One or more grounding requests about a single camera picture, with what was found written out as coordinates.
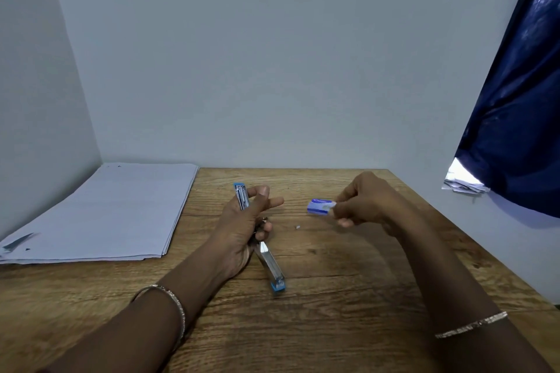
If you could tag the person's right hand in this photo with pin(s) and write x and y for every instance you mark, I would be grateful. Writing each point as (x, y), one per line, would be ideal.
(367, 200)

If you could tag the person's left hand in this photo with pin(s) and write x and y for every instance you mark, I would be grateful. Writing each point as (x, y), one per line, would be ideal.
(238, 228)

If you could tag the person's left thumb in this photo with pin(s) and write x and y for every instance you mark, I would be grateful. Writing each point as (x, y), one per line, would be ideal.
(260, 192)

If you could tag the person's right fingers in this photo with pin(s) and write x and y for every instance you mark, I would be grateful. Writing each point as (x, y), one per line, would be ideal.
(345, 213)

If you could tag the small blue staple box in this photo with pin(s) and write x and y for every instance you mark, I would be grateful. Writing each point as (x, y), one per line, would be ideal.
(319, 206)

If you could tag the blue and silver stapler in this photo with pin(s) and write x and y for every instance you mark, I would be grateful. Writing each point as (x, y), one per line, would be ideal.
(267, 254)

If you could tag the person's left forearm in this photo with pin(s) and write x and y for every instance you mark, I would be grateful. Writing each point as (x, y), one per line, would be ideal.
(131, 324)

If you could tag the person's right forearm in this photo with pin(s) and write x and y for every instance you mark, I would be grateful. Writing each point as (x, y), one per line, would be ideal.
(459, 298)

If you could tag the pile of paper scraps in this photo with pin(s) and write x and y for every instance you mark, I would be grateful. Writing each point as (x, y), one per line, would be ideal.
(463, 182)

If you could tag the silver left wrist bangle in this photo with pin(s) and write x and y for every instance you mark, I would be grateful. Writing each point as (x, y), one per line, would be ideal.
(177, 302)

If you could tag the stack of white paper sheets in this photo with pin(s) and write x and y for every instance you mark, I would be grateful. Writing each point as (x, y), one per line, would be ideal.
(105, 211)

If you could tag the dark blue curtain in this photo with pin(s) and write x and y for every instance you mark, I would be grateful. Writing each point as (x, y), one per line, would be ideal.
(516, 101)

